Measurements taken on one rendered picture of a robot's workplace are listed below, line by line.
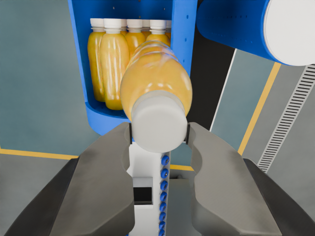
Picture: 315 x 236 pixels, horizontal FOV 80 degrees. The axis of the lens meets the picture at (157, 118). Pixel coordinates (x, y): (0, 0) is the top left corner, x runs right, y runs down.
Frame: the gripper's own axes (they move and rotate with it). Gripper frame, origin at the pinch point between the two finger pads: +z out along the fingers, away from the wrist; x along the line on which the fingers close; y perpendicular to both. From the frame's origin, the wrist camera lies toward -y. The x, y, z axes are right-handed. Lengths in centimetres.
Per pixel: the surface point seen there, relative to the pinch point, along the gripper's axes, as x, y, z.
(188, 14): 6.6, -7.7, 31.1
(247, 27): 30, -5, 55
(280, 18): 34, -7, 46
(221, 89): 56, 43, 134
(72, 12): -17.6, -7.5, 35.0
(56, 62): -78, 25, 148
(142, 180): -5, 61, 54
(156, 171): 2, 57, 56
